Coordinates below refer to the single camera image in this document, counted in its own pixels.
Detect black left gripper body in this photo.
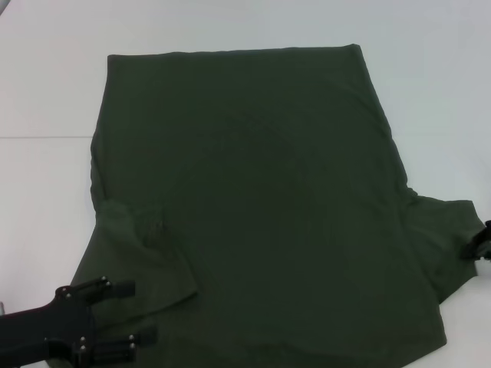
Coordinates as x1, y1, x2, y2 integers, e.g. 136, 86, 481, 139
0, 282, 97, 364

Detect dark green t-shirt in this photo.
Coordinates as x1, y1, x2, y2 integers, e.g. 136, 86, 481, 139
41, 44, 483, 368

